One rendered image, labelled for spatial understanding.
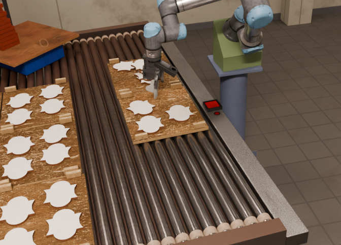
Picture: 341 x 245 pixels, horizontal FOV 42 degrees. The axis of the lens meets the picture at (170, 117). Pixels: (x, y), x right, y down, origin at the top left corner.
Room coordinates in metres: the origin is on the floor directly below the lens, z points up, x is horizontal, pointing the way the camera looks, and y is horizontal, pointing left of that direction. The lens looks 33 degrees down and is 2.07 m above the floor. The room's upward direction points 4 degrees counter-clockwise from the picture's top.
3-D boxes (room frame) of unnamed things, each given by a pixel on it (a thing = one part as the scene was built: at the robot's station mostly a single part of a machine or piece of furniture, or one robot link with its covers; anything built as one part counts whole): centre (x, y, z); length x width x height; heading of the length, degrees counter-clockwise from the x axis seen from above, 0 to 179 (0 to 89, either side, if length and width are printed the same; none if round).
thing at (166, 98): (1.82, 0.05, 0.93); 0.41 x 0.35 x 0.02; 13
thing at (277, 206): (2.03, -0.16, 0.88); 2.08 x 0.09 x 0.06; 13
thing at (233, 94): (2.44, -0.41, 0.43); 0.38 x 0.38 x 0.87; 8
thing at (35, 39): (2.59, 0.89, 1.03); 0.50 x 0.50 x 0.02; 52
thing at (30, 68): (2.54, 0.85, 0.97); 0.31 x 0.31 x 0.10; 52
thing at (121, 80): (2.23, 0.14, 0.93); 0.41 x 0.35 x 0.02; 12
